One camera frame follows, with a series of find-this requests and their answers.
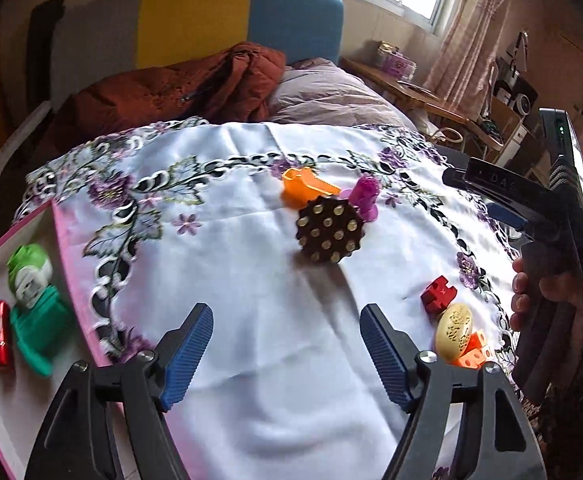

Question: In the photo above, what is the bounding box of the cluttered wooden shelf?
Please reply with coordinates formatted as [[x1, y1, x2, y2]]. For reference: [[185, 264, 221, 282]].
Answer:
[[481, 95, 545, 176]]

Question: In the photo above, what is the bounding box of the white floral embroidered tablecloth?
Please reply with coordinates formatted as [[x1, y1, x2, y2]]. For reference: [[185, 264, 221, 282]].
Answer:
[[14, 116, 522, 480]]

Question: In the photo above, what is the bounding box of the beige curtain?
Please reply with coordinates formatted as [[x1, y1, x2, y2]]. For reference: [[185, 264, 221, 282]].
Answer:
[[424, 0, 522, 111]]

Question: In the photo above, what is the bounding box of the person's right forearm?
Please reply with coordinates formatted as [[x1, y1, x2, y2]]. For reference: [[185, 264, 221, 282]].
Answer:
[[531, 305, 583, 480]]

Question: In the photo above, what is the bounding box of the black stereo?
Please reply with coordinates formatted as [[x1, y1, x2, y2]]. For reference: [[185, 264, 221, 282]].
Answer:
[[494, 57, 539, 116]]

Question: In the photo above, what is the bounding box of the brown quilted jacket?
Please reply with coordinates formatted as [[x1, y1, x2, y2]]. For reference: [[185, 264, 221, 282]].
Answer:
[[51, 42, 288, 136]]

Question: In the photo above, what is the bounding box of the orange plastic toy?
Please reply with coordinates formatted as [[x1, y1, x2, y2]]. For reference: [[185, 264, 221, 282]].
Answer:
[[281, 167, 341, 209]]

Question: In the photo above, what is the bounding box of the pink cardboard box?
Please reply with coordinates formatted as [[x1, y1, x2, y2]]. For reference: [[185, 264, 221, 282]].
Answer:
[[0, 199, 202, 480]]

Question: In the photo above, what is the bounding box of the magenta plastic toy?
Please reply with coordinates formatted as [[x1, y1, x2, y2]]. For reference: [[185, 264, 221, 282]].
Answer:
[[341, 174, 381, 223]]

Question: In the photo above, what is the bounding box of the red metal cylinder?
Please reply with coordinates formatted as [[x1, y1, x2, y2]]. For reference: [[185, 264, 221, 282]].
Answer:
[[0, 300, 14, 370]]

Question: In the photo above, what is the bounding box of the yellow oval carved piece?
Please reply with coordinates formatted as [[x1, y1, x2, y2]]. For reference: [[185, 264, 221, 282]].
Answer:
[[435, 303, 473, 362]]

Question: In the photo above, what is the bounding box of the purple box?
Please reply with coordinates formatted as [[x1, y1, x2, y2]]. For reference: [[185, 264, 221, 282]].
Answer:
[[375, 41, 417, 81]]

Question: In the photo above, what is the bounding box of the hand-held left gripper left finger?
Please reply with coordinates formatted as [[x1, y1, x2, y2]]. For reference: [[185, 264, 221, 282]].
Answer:
[[24, 302, 215, 480]]

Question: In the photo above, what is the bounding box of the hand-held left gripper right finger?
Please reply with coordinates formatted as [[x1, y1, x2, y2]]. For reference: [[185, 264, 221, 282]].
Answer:
[[360, 303, 549, 480]]

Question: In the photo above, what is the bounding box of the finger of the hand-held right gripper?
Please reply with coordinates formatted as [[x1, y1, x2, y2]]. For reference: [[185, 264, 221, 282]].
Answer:
[[486, 203, 527, 232], [442, 157, 535, 201]]

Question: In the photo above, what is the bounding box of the person's right hand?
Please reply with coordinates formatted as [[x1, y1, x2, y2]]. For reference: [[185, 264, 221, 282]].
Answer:
[[510, 257, 583, 333]]

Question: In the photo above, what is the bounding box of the brown polka dot block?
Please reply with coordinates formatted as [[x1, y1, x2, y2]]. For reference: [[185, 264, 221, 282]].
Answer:
[[295, 196, 367, 264]]

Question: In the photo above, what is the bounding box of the light green plastic toy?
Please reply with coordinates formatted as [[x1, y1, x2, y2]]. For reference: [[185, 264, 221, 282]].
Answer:
[[6, 243, 53, 309]]

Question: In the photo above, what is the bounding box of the grey yellow blue headboard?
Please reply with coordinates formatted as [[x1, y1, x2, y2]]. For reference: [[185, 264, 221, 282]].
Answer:
[[51, 0, 345, 73]]

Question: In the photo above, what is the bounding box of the wooden side desk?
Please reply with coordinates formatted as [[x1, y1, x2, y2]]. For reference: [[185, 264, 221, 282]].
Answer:
[[341, 55, 505, 151]]

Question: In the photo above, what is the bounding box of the teal green plastic toy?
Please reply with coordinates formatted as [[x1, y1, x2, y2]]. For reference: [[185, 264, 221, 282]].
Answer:
[[10, 285, 77, 377]]

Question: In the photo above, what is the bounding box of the dusty pink quilt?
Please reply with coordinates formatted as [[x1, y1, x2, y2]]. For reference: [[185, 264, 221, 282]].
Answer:
[[268, 58, 419, 131]]

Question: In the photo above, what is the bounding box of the orange cheese block toy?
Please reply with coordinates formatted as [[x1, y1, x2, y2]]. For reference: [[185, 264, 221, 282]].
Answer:
[[454, 329, 495, 370]]

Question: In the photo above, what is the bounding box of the red puzzle piece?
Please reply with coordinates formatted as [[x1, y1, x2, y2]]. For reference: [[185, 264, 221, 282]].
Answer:
[[420, 275, 461, 316]]

